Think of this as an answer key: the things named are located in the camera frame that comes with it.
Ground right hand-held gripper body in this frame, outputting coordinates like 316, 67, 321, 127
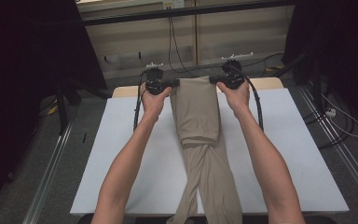
221, 52, 255, 91

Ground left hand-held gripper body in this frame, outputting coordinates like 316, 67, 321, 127
145, 63, 169, 96

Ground beige pants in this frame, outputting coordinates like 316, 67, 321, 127
166, 76, 243, 224

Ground person's right hand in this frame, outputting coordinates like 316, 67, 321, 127
216, 80, 251, 119

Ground person's left hand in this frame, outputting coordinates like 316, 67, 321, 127
140, 83, 173, 120

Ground light wooden cabinet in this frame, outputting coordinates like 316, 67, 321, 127
76, 0, 296, 79

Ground black horizontal bar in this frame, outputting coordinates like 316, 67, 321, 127
80, 0, 296, 27

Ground white table mat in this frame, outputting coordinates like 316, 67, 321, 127
69, 88, 350, 217

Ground black stand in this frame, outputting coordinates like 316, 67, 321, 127
273, 46, 328, 125
55, 77, 108, 135

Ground black curtain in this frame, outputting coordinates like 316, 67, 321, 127
281, 0, 358, 125
0, 0, 108, 216

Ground black hanging cable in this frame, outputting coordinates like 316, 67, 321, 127
170, 7, 285, 78
167, 7, 211, 81

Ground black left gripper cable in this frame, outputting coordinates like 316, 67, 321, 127
132, 69, 149, 132

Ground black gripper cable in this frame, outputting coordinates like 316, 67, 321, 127
238, 68, 265, 132
132, 69, 149, 132

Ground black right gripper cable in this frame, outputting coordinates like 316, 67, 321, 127
238, 68, 265, 132

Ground white wall socket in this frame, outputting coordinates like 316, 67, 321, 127
162, 0, 186, 9

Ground black floor cable bundle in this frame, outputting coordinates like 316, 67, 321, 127
303, 92, 356, 150

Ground aluminium floor rail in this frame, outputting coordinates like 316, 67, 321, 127
297, 85, 358, 213
22, 122, 73, 224

